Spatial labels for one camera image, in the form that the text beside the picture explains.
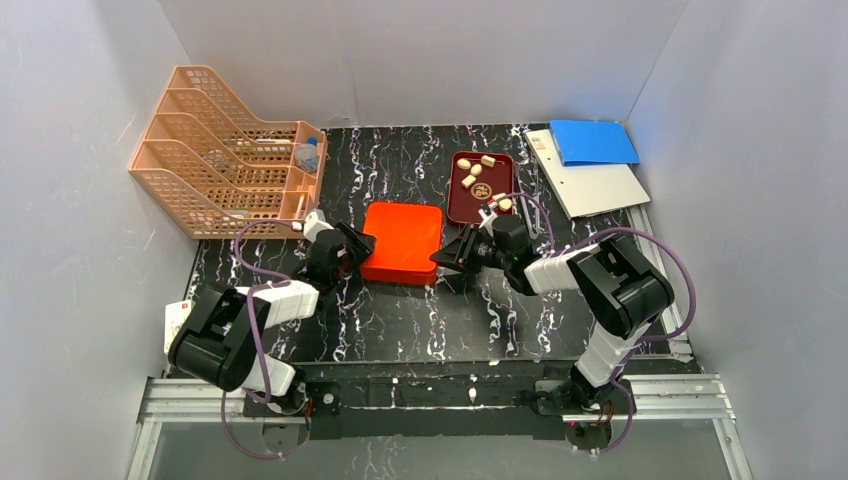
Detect orange box lid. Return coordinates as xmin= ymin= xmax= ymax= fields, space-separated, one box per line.
xmin=360 ymin=202 xmax=444 ymax=271

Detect orange chocolate box with tray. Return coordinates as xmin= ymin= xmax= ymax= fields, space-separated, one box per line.
xmin=360 ymin=265 xmax=438 ymax=286

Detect dark red chocolate tray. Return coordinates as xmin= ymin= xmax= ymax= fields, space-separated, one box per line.
xmin=446 ymin=151 xmax=516 ymax=225

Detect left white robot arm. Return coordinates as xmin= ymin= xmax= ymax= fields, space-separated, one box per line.
xmin=167 ymin=213 xmax=377 ymax=416

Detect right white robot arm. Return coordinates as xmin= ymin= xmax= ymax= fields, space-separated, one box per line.
xmin=430 ymin=214 xmax=675 ymax=410

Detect white board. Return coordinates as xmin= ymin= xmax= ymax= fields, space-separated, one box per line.
xmin=525 ymin=129 xmax=651 ymax=219

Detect small bottle with blue cap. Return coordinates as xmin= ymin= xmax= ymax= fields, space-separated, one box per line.
xmin=293 ymin=137 xmax=320 ymax=174

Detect blue folder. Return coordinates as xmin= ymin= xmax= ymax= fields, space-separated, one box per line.
xmin=549 ymin=120 xmax=640 ymax=167

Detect peach plastic file rack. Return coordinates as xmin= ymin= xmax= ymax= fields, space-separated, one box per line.
xmin=128 ymin=65 xmax=328 ymax=240

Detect small white red box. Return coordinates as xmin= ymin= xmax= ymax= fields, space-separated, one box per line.
xmin=164 ymin=300 xmax=195 ymax=354

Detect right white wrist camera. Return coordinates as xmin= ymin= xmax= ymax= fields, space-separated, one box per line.
xmin=478 ymin=202 xmax=499 ymax=233

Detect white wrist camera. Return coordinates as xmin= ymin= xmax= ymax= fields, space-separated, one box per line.
xmin=302 ymin=208 xmax=334 ymax=243
xmin=478 ymin=202 xmax=499 ymax=233

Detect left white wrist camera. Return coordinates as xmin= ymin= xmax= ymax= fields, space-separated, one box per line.
xmin=302 ymin=208 xmax=334 ymax=243

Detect aluminium base frame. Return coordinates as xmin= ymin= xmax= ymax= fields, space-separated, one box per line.
xmin=125 ymin=205 xmax=753 ymax=480

